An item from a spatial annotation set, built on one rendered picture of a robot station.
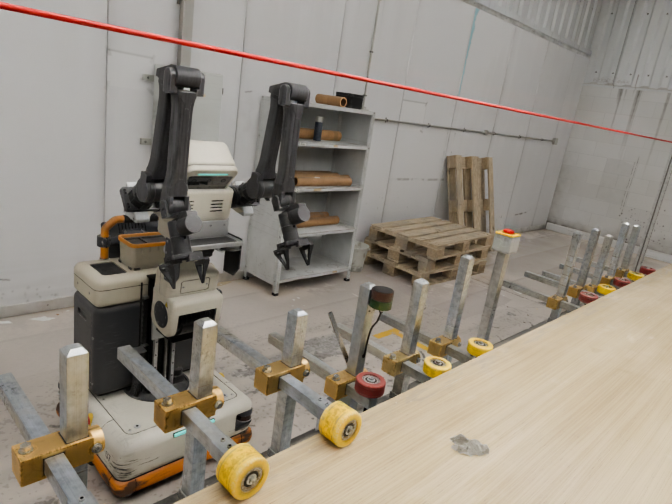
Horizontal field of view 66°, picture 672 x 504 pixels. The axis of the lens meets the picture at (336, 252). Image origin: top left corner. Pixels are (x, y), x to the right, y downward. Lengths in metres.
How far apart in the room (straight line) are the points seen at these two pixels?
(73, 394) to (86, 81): 2.86
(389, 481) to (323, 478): 0.13
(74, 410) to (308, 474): 0.44
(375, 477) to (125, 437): 1.29
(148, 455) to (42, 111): 2.19
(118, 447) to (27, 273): 1.87
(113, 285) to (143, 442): 0.61
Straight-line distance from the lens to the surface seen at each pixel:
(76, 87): 3.66
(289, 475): 1.08
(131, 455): 2.19
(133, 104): 3.80
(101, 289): 2.19
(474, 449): 1.25
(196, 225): 1.59
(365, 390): 1.38
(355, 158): 4.72
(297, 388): 1.21
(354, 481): 1.09
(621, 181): 9.32
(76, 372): 0.98
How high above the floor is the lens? 1.59
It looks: 16 degrees down
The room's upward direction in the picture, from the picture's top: 9 degrees clockwise
